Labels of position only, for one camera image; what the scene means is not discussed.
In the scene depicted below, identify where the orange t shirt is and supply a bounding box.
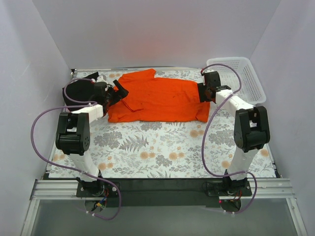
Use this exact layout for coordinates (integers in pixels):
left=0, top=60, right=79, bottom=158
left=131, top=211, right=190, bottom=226
left=108, top=69, right=210, bottom=123

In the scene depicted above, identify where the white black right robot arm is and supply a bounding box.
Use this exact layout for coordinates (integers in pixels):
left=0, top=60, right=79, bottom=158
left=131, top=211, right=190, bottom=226
left=198, top=71, right=270, bottom=196

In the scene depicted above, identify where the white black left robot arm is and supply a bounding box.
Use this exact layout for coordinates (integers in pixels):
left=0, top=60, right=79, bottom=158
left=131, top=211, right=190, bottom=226
left=55, top=80, right=128, bottom=197

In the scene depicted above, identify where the folded black t shirt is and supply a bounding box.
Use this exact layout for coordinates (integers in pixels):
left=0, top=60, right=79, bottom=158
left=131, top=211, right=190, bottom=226
left=66, top=72, right=99, bottom=101

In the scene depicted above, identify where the white plastic basket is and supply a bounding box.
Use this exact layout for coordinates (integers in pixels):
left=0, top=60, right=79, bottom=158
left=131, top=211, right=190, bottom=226
left=206, top=57, right=266, bottom=105

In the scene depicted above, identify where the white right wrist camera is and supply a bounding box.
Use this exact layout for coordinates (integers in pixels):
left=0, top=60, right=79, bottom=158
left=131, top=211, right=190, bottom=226
left=201, top=69, right=214, bottom=76

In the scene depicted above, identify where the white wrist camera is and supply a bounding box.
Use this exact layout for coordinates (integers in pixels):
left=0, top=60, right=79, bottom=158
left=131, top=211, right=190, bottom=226
left=201, top=69, right=214, bottom=76
left=91, top=75, right=108, bottom=86

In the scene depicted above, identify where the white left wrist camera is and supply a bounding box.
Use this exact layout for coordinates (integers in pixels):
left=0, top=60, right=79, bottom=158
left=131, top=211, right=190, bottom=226
left=91, top=75, right=108, bottom=86

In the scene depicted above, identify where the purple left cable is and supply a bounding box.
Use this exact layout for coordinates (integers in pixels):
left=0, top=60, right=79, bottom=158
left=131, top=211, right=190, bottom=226
left=32, top=78, right=123, bottom=221

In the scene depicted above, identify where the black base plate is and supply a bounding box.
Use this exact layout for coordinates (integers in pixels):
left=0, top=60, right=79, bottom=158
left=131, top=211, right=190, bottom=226
left=76, top=178, right=253, bottom=210

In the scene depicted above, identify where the aluminium frame rail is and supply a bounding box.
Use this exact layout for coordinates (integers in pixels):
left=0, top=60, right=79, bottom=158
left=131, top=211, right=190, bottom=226
left=22, top=178, right=307, bottom=236

